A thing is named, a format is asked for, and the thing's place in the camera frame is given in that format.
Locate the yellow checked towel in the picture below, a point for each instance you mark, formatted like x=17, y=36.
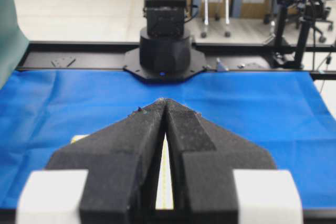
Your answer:
x=156, y=192

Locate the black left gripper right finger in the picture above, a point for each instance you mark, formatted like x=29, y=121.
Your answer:
x=224, y=178

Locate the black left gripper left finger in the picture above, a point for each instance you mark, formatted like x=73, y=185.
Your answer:
x=98, y=178

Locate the green curtain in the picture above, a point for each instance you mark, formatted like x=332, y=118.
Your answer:
x=13, y=41

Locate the black office chair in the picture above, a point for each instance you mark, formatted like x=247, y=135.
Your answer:
x=319, y=13

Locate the blue table cloth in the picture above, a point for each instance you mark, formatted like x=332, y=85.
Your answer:
x=281, y=111

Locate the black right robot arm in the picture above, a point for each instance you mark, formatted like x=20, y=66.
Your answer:
x=165, y=42

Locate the black table frame rail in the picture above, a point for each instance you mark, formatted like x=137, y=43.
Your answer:
x=206, y=58

